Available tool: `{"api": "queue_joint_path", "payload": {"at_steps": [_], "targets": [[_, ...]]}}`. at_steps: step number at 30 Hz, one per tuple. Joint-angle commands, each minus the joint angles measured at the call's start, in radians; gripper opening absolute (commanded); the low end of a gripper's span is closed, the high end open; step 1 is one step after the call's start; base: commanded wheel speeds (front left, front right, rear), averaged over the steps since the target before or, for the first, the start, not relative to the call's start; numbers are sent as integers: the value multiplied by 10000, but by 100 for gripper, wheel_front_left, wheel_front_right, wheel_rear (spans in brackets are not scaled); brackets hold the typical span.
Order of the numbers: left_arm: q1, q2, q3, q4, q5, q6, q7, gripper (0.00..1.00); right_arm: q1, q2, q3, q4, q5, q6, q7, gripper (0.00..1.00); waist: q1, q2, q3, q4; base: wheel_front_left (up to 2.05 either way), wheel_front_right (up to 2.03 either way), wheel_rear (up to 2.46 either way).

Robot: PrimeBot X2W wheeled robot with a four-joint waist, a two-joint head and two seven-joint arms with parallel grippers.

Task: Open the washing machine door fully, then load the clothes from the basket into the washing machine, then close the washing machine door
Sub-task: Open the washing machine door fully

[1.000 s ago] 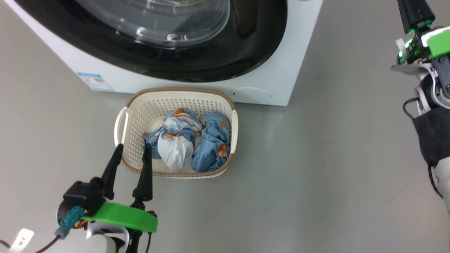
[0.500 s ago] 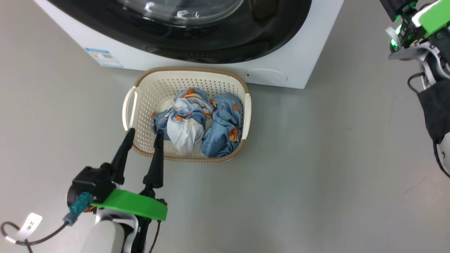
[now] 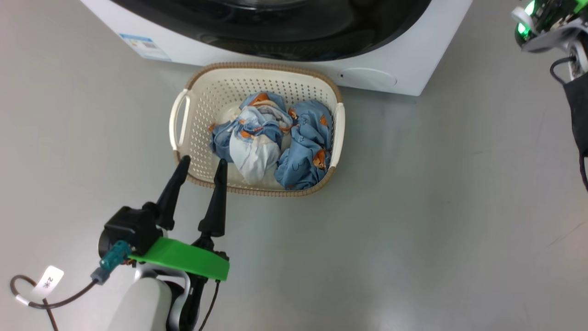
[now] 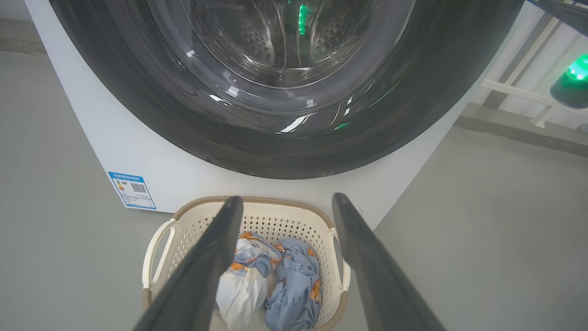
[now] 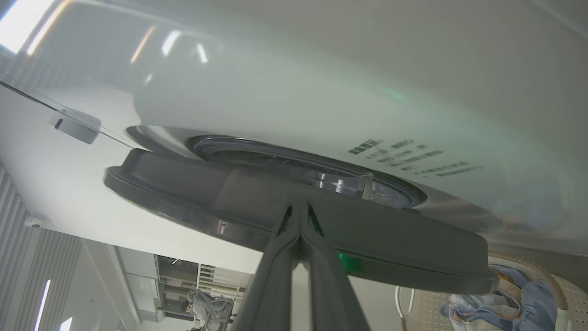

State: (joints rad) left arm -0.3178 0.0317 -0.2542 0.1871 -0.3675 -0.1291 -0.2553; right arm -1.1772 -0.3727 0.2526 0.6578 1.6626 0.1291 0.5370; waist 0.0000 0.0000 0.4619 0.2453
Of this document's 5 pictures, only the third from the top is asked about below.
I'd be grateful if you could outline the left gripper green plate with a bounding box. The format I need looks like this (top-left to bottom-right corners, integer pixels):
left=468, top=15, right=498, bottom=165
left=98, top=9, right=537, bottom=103
left=129, top=155, right=230, bottom=331

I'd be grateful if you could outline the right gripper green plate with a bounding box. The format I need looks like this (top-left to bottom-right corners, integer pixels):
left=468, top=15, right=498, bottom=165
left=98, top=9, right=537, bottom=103
left=512, top=0, right=588, bottom=53

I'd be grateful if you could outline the white and blue lace garment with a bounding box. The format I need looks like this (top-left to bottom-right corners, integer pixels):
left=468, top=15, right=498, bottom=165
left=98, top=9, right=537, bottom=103
left=210, top=91, right=295, bottom=185

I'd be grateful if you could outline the black round glass machine door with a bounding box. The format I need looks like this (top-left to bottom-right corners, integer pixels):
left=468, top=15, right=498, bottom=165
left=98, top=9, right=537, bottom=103
left=110, top=0, right=433, bottom=62

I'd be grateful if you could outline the cream perforated laundry basket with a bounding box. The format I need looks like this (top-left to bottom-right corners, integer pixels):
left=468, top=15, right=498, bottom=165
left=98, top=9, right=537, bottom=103
left=169, top=62, right=345, bottom=198

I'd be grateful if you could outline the white front-load washing machine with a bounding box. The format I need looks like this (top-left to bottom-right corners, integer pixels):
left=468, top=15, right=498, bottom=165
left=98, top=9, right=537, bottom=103
left=80, top=0, right=474, bottom=97

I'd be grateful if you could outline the blue energy label sticker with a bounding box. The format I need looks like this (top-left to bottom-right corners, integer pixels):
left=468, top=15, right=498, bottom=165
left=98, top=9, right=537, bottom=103
left=119, top=33, right=172, bottom=62

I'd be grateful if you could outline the round white filter cover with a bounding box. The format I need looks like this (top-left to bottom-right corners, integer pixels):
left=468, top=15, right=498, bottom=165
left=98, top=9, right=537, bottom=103
left=338, top=68, right=398, bottom=89

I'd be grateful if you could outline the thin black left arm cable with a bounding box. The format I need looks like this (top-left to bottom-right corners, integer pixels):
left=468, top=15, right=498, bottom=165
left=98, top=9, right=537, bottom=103
left=198, top=280, right=221, bottom=331

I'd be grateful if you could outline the left camera cable teal plug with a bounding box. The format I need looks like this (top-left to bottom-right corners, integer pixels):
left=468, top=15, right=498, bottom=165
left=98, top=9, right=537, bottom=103
left=10, top=240, right=132, bottom=331

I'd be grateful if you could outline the white cable label tag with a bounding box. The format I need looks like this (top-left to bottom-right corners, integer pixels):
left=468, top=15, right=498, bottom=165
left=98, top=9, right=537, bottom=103
left=31, top=265, right=65, bottom=300

